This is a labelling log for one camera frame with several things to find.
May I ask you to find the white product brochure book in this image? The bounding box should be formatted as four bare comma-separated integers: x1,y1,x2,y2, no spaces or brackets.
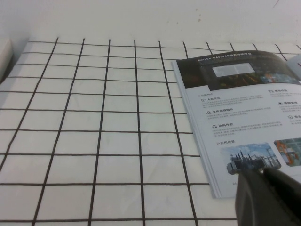
171,50,301,200

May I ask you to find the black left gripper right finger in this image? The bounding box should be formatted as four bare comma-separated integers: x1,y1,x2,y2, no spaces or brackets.
263,166,301,212

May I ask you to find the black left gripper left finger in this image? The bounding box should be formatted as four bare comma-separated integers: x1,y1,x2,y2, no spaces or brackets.
234,169,301,226

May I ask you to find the white black-grid tablecloth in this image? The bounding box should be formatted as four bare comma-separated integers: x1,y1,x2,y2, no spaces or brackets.
0,37,301,226

